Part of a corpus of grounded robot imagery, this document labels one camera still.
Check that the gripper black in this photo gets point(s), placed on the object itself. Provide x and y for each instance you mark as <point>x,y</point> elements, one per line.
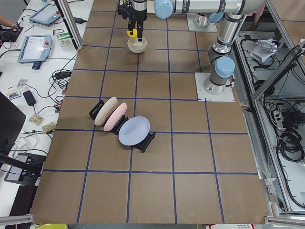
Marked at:
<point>138,12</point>

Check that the white deep bowl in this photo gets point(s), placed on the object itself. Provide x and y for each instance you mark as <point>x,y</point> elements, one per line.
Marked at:
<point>136,46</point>

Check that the green white carton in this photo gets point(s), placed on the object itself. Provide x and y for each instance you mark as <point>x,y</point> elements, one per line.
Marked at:
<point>64,39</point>

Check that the cream plate in rack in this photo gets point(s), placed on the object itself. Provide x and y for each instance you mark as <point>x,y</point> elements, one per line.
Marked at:
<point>105,111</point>

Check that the blue teach pendant upper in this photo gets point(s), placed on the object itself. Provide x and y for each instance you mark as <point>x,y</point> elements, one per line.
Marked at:
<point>46,16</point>

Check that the blue teach pendant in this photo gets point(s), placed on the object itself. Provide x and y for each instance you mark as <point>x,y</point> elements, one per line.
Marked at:
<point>35,48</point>
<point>46,16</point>

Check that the pink plate in rack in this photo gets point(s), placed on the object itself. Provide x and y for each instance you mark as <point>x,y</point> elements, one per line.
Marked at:
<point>115,117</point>

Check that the blue plate in rack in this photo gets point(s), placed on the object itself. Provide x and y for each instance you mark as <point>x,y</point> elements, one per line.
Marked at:
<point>134,131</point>

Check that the blue teach pendant lower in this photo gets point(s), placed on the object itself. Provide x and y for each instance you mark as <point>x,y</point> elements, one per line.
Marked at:
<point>35,48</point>

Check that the black dish rack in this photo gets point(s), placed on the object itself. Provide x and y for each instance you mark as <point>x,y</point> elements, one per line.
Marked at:
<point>142,146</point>

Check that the black phone on desk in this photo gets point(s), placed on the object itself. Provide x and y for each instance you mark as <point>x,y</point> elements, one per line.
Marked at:
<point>31,101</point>

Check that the crumpled white paper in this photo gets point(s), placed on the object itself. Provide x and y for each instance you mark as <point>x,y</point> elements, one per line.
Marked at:
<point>264,49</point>

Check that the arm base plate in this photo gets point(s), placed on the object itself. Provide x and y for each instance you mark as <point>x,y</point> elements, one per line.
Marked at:
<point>208,92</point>
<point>193,27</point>

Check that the aluminium frame post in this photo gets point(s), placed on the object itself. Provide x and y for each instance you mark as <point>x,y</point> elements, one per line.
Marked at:
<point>69,21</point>

